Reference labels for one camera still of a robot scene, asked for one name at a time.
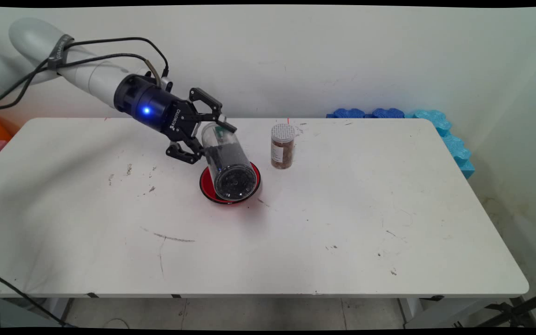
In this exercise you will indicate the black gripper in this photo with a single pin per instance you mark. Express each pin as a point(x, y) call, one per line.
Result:
point(151, 107)

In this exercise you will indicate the tall clear jar black seeds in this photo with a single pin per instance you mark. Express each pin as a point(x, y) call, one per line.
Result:
point(235, 181)

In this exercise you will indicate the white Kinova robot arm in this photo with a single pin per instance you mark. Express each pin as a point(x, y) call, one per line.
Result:
point(96, 79)

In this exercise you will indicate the red bowl black rim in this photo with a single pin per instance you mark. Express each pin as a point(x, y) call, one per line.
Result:
point(207, 190)

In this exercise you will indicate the brown spice jar white lid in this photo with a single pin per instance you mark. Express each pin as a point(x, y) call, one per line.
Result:
point(282, 153)

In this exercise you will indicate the dark blue foam piece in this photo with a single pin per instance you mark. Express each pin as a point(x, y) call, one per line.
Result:
point(348, 113)
point(388, 113)

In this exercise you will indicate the grey table leg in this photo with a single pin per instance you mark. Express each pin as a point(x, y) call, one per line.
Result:
point(56, 309)
point(410, 311)

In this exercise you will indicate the light blue foam mat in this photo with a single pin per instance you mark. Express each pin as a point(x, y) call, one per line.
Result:
point(454, 144)

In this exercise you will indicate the black tripod stand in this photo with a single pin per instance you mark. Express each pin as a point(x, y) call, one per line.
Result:
point(528, 300)

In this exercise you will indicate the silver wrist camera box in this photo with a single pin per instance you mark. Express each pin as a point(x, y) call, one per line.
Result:
point(166, 83)

